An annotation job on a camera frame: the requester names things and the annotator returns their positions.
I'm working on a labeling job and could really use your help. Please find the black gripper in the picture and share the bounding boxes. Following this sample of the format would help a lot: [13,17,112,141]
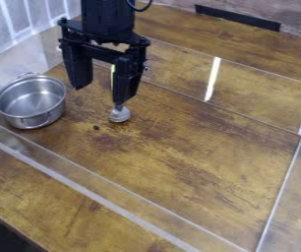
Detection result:
[58,18,151,105]

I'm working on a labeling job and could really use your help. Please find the green handled metal spoon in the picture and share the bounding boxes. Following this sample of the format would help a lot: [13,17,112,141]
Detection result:
[108,64,132,124]

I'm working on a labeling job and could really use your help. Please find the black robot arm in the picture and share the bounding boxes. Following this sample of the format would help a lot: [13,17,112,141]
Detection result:
[58,0,152,105]

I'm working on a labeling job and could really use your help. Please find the small steel pot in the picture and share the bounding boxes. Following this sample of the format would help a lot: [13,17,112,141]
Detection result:
[0,72,67,130]

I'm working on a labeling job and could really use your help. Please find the black strip on table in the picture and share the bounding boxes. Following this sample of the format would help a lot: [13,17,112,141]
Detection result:
[194,4,281,32]

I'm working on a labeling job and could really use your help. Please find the clear acrylic barrier front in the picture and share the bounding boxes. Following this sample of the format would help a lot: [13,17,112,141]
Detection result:
[0,125,249,252]

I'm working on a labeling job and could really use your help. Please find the clear acrylic barrier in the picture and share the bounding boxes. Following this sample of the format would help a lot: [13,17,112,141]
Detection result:
[257,128,301,252]
[0,125,249,252]

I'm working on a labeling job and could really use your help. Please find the clear acrylic barrier right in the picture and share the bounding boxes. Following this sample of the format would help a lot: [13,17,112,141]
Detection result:
[257,128,301,252]

